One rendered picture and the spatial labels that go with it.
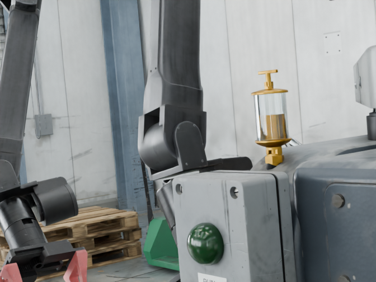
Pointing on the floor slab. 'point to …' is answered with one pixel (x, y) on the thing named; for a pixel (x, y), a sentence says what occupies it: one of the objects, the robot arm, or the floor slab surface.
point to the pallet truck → (159, 237)
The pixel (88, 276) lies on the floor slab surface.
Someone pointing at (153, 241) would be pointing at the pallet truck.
